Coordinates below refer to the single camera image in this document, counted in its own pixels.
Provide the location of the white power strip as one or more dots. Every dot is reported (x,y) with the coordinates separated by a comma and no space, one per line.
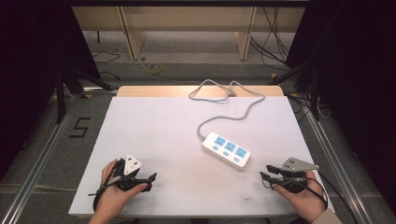
(226,151)

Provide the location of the light wooden desk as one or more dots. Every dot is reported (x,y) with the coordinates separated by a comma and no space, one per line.
(186,21)

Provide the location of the aluminium floor rail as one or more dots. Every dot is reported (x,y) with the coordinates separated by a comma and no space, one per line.
(339,168)
(34,168)

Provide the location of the person's left hand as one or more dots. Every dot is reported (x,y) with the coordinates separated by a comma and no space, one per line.
(114,196)

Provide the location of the dark curtain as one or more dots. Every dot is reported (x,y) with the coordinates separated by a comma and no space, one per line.
(34,62)
(358,77)

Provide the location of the white table board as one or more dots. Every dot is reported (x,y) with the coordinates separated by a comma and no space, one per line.
(174,149)

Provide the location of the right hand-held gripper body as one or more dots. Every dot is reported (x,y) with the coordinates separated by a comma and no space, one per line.
(294,170)

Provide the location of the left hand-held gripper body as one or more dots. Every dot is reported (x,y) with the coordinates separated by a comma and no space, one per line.
(132,165)

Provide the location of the person's right hand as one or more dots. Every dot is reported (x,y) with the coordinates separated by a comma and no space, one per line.
(301,200)

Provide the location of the black metal stand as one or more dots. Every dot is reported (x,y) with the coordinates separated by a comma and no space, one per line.
(67,87)
(308,84)

